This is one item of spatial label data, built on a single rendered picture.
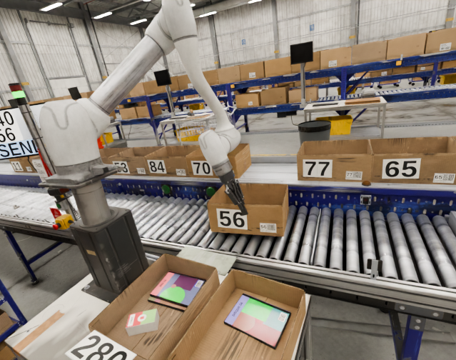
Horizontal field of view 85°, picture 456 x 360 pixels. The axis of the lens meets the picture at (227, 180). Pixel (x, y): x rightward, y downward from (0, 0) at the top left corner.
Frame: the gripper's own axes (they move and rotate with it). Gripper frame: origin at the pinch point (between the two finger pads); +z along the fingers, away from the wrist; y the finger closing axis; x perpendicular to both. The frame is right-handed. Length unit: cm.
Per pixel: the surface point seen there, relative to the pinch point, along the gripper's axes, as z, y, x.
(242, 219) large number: 5.6, 1.1, -2.6
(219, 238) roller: 11.4, 5.0, -19.0
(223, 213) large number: -1.0, 2.0, -11.1
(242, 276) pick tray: 12.6, 34.6, 7.3
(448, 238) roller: 46, -17, 76
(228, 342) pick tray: 20, 56, 7
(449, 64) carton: 112, -910, 302
